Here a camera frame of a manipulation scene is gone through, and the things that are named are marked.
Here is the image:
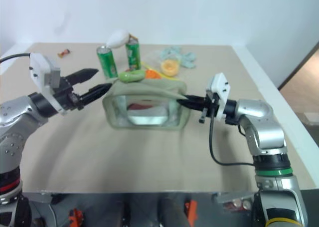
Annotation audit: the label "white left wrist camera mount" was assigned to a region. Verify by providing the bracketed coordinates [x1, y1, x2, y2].
[29, 52, 68, 116]

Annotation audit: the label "green plush keychain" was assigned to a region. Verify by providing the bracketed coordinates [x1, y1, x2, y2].
[117, 69, 146, 84]

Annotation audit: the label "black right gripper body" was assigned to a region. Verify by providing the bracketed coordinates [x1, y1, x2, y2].
[198, 89, 218, 124]

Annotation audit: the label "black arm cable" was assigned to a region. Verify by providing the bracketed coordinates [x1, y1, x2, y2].
[0, 52, 32, 63]
[208, 111, 256, 167]

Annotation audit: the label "light blue crumpled packets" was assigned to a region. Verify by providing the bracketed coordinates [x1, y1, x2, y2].
[159, 45, 198, 69]

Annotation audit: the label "green soda can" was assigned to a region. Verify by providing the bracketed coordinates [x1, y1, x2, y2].
[96, 45, 119, 78]
[125, 38, 142, 71]

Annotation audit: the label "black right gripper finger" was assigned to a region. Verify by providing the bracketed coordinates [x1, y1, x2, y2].
[176, 99, 204, 112]
[184, 94, 206, 104]

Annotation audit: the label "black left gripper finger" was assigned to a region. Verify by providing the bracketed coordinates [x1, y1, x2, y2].
[79, 82, 113, 106]
[65, 67, 100, 86]

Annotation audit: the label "clear plastic bag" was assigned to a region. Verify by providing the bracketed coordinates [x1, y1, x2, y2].
[143, 49, 182, 73]

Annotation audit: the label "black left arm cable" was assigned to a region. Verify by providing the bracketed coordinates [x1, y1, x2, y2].
[0, 52, 32, 63]

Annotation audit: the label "red item inside pouch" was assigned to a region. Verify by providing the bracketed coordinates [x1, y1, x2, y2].
[128, 102, 156, 111]

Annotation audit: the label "orange plush toy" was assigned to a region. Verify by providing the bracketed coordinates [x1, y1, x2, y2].
[144, 69, 163, 80]

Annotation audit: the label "red cans under table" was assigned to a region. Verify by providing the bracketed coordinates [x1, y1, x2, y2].
[223, 198, 253, 211]

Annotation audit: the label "brown door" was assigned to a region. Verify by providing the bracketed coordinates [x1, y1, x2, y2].
[277, 40, 319, 91]

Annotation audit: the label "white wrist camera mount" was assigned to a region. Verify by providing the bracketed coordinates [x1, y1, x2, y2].
[29, 52, 68, 116]
[205, 72, 232, 120]

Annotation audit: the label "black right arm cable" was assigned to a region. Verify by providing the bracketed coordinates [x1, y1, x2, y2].
[208, 111, 256, 167]

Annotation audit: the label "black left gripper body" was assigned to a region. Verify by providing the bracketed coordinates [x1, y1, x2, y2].
[51, 75, 85, 111]

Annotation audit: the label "red and yellow candy wrapper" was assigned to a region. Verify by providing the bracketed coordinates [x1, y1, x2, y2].
[57, 48, 72, 58]

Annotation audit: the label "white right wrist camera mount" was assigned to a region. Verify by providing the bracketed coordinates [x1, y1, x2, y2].
[205, 72, 232, 120]

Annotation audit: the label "yellow round plastic cup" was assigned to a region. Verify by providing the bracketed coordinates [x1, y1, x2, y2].
[159, 59, 180, 77]

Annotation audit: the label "orange clamp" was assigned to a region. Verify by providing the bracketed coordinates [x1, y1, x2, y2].
[68, 208, 84, 227]
[183, 199, 198, 226]

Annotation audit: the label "green pouch with clear window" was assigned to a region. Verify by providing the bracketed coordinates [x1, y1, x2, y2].
[102, 78, 191, 133]

